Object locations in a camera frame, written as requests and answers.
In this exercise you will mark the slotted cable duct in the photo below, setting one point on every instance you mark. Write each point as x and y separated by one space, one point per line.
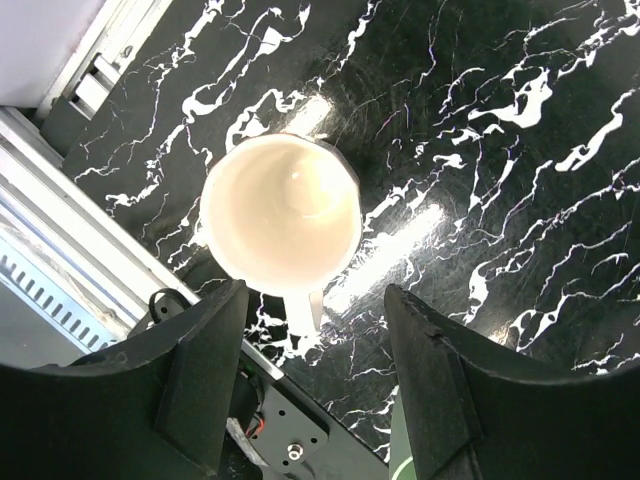
51 302

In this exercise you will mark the cream cup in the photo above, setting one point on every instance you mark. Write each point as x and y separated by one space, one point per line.
283 214

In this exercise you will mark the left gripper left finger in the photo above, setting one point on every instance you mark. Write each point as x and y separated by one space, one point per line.
153 406

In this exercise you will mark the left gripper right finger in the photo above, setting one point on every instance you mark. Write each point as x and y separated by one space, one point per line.
475 409

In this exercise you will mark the green cup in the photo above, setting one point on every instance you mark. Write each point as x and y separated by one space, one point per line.
401 464

